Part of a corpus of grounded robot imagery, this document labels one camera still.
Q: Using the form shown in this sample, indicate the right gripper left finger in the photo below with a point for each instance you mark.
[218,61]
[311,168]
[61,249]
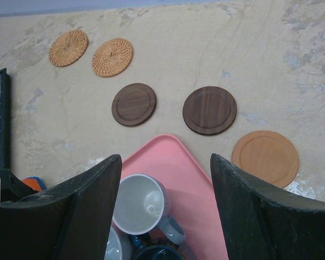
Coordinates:
[71,220]

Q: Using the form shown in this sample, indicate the large light blue cup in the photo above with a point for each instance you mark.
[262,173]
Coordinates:
[118,246]

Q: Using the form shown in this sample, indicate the dark wooden coaster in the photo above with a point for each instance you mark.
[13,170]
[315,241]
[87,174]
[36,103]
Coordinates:
[209,110]
[134,104]

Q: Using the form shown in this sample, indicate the woven rattan coaster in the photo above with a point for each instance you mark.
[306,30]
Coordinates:
[112,57]
[267,155]
[68,48]

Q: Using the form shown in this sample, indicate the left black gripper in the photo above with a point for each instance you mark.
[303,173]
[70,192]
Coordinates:
[13,189]

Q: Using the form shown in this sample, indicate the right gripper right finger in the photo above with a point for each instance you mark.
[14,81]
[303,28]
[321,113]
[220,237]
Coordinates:
[262,221]

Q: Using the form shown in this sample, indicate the pink tray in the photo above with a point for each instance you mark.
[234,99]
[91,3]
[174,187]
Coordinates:
[194,206]

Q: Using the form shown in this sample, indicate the small white cup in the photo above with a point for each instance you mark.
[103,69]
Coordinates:
[143,204]

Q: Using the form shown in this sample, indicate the dark blue cup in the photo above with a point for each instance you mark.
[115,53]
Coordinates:
[147,248]

